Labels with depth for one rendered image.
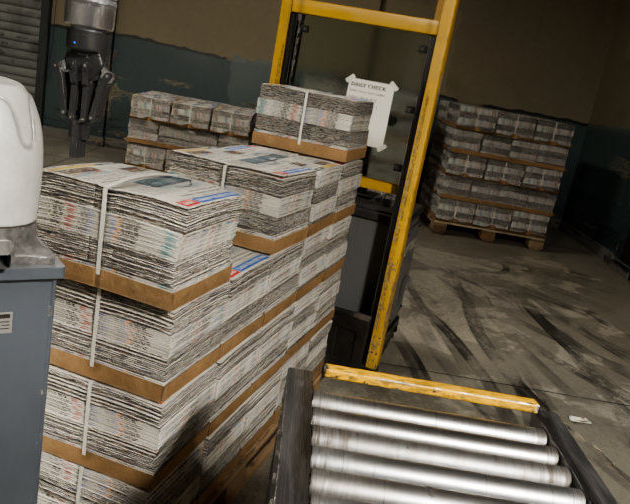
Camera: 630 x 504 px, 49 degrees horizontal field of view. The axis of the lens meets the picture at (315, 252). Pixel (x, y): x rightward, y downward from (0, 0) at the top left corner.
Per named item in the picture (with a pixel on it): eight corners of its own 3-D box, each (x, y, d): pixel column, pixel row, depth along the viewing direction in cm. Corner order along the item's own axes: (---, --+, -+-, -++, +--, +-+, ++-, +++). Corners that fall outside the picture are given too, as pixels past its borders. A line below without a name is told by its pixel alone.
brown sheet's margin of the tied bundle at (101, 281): (84, 283, 149) (86, 265, 148) (154, 257, 176) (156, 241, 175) (108, 291, 148) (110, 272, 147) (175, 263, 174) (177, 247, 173)
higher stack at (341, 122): (209, 396, 286) (258, 81, 253) (239, 370, 313) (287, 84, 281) (295, 425, 275) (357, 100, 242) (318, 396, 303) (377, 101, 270)
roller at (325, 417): (307, 403, 121) (303, 431, 120) (565, 446, 123) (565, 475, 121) (305, 407, 126) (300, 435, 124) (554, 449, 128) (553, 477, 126)
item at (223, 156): (170, 152, 205) (170, 148, 204) (215, 148, 231) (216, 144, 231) (282, 179, 194) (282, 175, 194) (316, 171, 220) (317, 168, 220)
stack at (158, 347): (4, 568, 178) (27, 264, 157) (210, 395, 286) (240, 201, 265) (133, 627, 168) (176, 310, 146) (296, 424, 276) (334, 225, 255)
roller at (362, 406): (304, 402, 133) (308, 383, 130) (541, 442, 134) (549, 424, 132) (302, 421, 128) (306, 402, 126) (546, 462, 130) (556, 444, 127)
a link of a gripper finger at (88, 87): (94, 62, 130) (100, 64, 130) (89, 122, 133) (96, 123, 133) (81, 61, 127) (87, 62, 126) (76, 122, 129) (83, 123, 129)
